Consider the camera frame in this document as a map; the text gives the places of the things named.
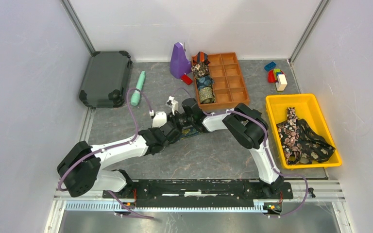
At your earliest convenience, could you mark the orange navy striped rolled tie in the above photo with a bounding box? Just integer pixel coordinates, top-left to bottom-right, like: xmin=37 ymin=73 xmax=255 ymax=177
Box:
xmin=194 ymin=51 xmax=210 ymax=65

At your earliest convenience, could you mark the purple metronome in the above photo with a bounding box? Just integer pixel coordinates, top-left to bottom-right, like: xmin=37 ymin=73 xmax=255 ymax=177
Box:
xmin=170 ymin=42 xmax=192 ymax=79

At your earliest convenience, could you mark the white toy block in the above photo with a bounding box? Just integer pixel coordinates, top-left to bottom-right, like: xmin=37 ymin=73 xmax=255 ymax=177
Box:
xmin=275 ymin=74 xmax=288 ymax=91

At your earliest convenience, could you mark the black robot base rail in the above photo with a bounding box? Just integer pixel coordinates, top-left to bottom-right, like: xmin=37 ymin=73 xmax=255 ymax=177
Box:
xmin=114 ymin=179 xmax=293 ymax=208

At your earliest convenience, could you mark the orange wooden compartment tray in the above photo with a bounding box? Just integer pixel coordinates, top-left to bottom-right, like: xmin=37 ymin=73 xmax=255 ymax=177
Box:
xmin=191 ymin=52 xmax=250 ymax=112

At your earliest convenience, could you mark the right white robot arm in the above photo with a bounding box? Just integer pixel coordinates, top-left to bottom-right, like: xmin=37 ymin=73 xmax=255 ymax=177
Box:
xmin=167 ymin=98 xmax=284 ymax=198

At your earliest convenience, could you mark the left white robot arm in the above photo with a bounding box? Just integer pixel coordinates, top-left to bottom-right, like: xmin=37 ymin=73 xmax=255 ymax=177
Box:
xmin=57 ymin=122 xmax=182 ymax=198

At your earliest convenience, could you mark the dark green hard case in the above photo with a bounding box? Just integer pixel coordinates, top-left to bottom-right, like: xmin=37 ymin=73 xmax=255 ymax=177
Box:
xmin=78 ymin=50 xmax=133 ymax=108

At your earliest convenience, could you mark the olive gold rolled tie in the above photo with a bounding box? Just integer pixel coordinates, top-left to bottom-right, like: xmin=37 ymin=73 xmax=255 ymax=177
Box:
xmin=198 ymin=86 xmax=216 ymax=104

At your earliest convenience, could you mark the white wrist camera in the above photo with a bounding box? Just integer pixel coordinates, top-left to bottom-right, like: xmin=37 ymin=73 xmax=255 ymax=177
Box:
xmin=166 ymin=96 xmax=179 ymax=115
xmin=149 ymin=110 xmax=167 ymax=128

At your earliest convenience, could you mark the blue toy brick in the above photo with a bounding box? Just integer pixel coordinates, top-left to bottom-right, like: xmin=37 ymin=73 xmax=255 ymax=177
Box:
xmin=264 ymin=61 xmax=276 ymax=72

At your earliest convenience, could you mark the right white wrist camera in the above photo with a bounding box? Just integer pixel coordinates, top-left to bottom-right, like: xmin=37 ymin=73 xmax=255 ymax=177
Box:
xmin=166 ymin=96 xmax=179 ymax=115

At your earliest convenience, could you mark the red block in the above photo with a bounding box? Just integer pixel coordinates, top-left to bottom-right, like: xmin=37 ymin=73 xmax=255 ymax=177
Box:
xmin=181 ymin=74 xmax=193 ymax=85

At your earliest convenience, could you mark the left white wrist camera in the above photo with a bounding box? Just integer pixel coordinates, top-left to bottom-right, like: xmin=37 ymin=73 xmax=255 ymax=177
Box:
xmin=149 ymin=110 xmax=167 ymax=128

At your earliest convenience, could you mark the colourful toy block stack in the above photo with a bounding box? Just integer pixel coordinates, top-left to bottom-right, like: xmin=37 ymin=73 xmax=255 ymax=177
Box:
xmin=267 ymin=68 xmax=284 ymax=83

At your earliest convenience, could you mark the mint green flashlight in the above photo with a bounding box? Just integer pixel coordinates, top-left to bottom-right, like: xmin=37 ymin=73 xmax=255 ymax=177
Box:
xmin=130 ymin=71 xmax=146 ymax=106

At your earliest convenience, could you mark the blue patterned rolled tie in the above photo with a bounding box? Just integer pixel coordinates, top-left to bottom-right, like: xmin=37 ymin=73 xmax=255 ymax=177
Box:
xmin=196 ymin=75 xmax=213 ymax=91

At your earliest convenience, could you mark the pink floral dark tie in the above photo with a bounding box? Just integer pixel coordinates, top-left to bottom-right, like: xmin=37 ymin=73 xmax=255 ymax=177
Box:
xmin=276 ymin=107 xmax=302 ymax=165

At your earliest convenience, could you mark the black gold floral tie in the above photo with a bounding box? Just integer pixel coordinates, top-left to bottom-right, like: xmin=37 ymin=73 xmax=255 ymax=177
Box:
xmin=296 ymin=119 xmax=336 ymax=164

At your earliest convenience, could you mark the navy yellow floral tie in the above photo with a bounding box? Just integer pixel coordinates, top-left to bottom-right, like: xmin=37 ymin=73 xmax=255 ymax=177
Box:
xmin=179 ymin=126 xmax=202 ymax=140

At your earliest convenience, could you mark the yellow plastic bin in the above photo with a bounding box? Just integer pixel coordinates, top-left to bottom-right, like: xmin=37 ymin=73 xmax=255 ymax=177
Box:
xmin=266 ymin=94 xmax=342 ymax=170

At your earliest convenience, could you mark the brown floral rolled tie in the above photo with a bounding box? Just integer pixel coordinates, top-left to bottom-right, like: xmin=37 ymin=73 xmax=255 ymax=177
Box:
xmin=191 ymin=62 xmax=209 ymax=79

